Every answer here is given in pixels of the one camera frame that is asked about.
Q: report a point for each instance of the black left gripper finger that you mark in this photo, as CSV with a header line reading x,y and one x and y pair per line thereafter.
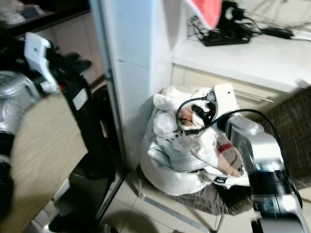
x,y
82,66
74,57

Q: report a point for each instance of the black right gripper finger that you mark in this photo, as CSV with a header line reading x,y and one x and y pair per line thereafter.
x,y
191,114

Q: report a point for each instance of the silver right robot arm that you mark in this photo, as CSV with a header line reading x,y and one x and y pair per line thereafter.
x,y
255,145

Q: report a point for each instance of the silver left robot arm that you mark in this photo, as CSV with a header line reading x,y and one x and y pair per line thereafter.
x,y
17,99

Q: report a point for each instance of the white clothes pile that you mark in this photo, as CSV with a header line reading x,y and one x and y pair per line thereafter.
x,y
175,150

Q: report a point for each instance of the dark wooden table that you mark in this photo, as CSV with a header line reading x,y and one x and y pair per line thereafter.
x,y
63,12

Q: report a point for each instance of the beige plaid garment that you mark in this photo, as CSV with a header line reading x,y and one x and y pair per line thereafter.
x,y
229,155

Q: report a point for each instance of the white shelf cabinet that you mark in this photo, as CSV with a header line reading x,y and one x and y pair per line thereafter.
x,y
136,58

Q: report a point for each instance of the white crumpled bag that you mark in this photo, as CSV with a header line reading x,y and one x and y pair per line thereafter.
x,y
12,12

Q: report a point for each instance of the beige textured panel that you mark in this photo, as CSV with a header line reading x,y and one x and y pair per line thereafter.
x,y
48,145

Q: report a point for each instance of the black appliance with white label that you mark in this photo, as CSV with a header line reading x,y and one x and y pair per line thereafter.
x,y
97,145

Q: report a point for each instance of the red cloth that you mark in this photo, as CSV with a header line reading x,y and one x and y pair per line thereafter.
x,y
206,12

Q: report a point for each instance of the black power adapter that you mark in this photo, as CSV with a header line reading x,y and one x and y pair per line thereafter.
x,y
278,33

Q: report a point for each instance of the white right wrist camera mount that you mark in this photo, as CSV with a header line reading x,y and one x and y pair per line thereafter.
x,y
223,102

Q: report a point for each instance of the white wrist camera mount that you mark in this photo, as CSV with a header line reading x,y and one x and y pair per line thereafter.
x,y
223,102
40,54

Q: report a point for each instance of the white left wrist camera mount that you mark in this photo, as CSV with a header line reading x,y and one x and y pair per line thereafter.
x,y
40,54

